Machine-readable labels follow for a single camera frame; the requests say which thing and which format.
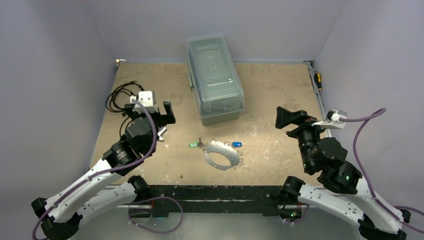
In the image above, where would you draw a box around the green capped key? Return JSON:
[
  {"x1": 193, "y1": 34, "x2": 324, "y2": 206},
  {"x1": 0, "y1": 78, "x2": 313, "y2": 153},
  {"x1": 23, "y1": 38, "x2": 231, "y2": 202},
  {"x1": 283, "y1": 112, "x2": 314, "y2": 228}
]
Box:
[{"x1": 188, "y1": 141, "x2": 203, "y2": 148}]

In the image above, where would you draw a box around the metal key organizer plate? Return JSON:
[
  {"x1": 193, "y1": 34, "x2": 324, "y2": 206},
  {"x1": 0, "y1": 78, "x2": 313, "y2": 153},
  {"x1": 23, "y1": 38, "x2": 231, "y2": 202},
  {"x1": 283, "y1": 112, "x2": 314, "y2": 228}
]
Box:
[{"x1": 202, "y1": 140, "x2": 244, "y2": 171}]

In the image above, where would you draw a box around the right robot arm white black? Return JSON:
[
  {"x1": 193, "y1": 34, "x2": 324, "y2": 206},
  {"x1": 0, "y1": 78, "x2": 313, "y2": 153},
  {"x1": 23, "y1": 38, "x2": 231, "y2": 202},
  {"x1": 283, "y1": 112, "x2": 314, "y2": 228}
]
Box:
[{"x1": 275, "y1": 106, "x2": 411, "y2": 240}]

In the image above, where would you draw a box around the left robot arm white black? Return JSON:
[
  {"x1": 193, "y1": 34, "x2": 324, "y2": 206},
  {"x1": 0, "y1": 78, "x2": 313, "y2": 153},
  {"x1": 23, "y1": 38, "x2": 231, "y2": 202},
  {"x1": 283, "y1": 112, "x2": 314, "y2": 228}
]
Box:
[{"x1": 31, "y1": 99, "x2": 176, "y2": 240}]

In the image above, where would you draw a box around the yellow black screwdriver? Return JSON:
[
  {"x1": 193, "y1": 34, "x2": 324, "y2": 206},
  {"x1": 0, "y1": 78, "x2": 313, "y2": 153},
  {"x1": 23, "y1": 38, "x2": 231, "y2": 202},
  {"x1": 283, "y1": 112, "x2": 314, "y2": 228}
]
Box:
[{"x1": 313, "y1": 72, "x2": 323, "y2": 92}]

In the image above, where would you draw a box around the blue capped key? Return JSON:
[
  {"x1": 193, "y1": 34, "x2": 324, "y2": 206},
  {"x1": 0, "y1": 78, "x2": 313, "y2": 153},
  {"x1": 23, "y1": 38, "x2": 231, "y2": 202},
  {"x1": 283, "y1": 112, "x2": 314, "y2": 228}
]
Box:
[{"x1": 231, "y1": 141, "x2": 243, "y2": 148}]

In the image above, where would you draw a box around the clear plastic storage box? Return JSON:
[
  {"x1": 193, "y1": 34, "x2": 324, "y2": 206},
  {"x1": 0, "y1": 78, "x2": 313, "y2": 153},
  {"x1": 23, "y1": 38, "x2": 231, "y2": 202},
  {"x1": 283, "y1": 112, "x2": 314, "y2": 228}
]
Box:
[{"x1": 185, "y1": 34, "x2": 245, "y2": 126}]

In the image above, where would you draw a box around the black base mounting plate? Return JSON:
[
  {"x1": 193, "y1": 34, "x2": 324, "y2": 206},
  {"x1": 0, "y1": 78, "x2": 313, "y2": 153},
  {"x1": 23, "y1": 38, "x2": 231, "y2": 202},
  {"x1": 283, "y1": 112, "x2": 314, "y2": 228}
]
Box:
[{"x1": 134, "y1": 185, "x2": 309, "y2": 222}]

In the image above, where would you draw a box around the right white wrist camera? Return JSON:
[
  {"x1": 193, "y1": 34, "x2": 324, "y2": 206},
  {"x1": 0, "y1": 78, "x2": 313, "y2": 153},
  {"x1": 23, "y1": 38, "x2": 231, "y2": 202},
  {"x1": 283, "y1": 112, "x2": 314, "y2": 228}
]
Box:
[{"x1": 311, "y1": 108, "x2": 347, "y2": 130}]

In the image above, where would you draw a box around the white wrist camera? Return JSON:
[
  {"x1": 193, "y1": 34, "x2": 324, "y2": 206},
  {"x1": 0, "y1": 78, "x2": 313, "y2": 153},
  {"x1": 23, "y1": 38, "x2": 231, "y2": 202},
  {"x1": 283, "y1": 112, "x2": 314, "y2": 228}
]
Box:
[
  {"x1": 129, "y1": 91, "x2": 159, "y2": 114},
  {"x1": 311, "y1": 108, "x2": 347, "y2": 130}
]

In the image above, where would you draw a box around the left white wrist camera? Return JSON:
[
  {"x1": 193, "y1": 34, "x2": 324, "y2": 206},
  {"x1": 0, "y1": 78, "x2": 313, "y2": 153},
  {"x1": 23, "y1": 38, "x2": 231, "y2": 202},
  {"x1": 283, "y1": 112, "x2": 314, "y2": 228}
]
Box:
[{"x1": 129, "y1": 91, "x2": 159, "y2": 114}]

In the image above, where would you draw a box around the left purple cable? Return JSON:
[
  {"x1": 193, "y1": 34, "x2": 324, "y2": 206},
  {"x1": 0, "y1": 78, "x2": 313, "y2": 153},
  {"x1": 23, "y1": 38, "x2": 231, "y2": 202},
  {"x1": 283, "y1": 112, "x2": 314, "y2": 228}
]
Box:
[{"x1": 32, "y1": 99, "x2": 185, "y2": 240}]

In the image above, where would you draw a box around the purple cable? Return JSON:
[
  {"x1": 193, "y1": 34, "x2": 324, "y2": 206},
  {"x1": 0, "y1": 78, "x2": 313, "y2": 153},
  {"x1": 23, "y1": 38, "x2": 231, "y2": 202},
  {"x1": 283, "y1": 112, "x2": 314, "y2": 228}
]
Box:
[
  {"x1": 283, "y1": 107, "x2": 424, "y2": 234},
  {"x1": 32, "y1": 99, "x2": 185, "y2": 240}
]

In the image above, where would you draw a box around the black usb cable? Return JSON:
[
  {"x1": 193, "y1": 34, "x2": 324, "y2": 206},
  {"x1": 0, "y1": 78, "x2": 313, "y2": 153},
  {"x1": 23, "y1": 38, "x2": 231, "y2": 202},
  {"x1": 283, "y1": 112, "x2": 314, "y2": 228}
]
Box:
[{"x1": 119, "y1": 113, "x2": 133, "y2": 137}]

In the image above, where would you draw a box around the coiled black cable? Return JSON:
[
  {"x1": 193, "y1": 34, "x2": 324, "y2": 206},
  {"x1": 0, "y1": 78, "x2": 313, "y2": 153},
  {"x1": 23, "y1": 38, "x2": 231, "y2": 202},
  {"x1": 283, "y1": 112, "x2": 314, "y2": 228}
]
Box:
[{"x1": 105, "y1": 81, "x2": 146, "y2": 114}]

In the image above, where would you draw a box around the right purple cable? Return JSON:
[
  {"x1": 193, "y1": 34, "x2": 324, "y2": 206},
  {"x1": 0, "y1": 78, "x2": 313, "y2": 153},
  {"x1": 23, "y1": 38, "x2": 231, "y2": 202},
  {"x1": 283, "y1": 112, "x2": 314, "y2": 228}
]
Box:
[{"x1": 283, "y1": 107, "x2": 424, "y2": 234}]

